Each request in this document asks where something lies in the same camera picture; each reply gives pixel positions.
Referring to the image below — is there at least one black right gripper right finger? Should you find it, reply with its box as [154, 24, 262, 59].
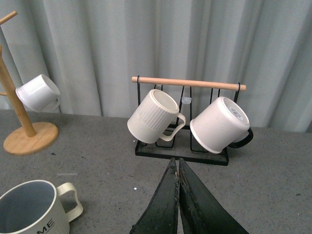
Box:
[179, 159, 247, 234]

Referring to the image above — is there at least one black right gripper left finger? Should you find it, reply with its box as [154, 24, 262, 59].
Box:
[131, 158, 180, 234]

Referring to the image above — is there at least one cream ribbed HOME cup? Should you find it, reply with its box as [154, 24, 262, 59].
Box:
[0, 180, 83, 234]

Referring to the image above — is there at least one cream ribbed hanging mug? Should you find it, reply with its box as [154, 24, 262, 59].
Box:
[127, 89, 186, 144]

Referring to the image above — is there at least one wooden mug tree stand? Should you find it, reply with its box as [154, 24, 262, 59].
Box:
[0, 10, 59, 156]

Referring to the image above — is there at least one white mug on tree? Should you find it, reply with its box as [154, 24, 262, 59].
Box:
[15, 74, 60, 112]

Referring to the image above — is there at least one white mug black handle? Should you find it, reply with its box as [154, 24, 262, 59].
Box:
[190, 97, 254, 154]

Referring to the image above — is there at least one black wire mug rack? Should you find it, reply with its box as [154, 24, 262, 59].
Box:
[132, 76, 247, 166]

